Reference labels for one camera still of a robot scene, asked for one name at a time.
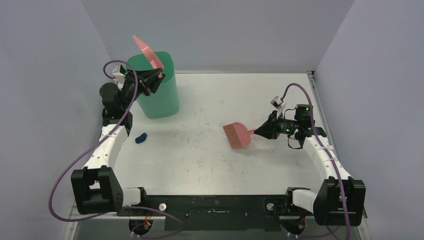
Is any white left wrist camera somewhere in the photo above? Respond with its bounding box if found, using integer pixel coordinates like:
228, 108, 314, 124
112, 64, 126, 85

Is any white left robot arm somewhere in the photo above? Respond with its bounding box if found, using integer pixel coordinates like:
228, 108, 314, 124
70, 68, 165, 216

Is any small dark blue paper scrap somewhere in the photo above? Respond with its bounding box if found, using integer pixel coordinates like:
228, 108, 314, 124
134, 132, 148, 144

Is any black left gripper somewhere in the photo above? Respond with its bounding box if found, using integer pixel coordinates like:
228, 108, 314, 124
121, 69, 166, 111

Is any green plastic waste bin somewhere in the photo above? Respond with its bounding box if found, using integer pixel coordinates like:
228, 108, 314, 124
136, 51, 179, 119

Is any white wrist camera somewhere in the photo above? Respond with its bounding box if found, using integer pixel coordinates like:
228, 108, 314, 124
270, 96, 286, 117
112, 64, 126, 85

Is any pink plastic hand brush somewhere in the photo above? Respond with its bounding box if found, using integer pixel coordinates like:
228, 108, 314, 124
222, 122, 256, 149

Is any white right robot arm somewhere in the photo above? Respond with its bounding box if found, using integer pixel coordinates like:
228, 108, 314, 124
254, 104, 366, 227

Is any aluminium frame rail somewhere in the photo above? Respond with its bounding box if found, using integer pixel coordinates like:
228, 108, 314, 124
67, 195, 369, 220

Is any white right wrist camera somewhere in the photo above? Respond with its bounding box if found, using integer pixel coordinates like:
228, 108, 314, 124
270, 96, 286, 117

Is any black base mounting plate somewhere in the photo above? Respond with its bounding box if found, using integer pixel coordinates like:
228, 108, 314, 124
145, 194, 311, 232

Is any pink plastic dustpan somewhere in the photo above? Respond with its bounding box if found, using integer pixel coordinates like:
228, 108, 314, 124
132, 35, 165, 70

